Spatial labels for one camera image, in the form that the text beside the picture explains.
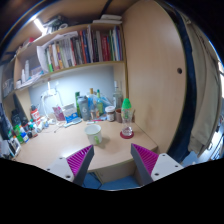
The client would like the white bottle on shelf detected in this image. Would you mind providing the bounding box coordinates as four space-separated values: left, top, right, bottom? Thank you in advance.
25 60 30 81

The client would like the red white canister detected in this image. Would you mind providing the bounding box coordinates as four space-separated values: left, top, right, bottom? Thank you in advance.
31 105 41 126

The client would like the beige curtain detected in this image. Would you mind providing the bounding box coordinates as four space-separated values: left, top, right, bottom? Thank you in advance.
187 23 222 156

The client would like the clear glass liquor bottle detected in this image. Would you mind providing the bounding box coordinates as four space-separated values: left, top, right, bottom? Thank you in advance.
113 81 123 108

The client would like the grey shaker bottle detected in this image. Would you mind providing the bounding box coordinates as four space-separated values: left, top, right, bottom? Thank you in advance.
78 96 90 121

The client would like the white-lidded dark jar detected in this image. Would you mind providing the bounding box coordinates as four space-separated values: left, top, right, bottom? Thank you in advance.
105 106 115 122

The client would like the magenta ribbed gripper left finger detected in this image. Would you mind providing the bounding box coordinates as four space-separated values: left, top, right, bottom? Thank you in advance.
66 145 94 186

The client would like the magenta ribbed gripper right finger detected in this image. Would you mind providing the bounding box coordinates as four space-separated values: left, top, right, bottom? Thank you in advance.
131 143 159 186

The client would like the blue white tissue box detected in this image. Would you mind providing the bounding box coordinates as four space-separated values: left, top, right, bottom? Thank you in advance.
62 103 78 123

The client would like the fluorescent tube light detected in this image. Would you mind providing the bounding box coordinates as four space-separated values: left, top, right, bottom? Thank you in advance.
34 18 45 33

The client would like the row of books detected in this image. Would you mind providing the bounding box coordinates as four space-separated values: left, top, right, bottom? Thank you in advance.
37 25 123 73

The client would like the white paper cup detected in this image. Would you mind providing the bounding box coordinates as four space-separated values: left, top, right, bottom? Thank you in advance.
84 124 102 145

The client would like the brown ceramic mug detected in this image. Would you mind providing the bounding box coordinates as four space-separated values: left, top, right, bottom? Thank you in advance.
115 108 122 123

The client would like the stack of white papers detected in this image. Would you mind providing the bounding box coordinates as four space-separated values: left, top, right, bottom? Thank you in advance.
16 73 45 90

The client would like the magenta patterned pouch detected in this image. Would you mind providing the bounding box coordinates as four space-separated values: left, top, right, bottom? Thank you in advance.
53 106 65 121

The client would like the green-capped clear water bottle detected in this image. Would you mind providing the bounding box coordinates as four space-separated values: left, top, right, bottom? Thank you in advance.
121 98 133 133

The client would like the dark green tall bottle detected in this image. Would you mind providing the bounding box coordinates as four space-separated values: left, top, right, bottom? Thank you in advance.
75 92 81 117

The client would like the red round coaster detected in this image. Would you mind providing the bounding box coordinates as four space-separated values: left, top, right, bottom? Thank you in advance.
120 131 134 139

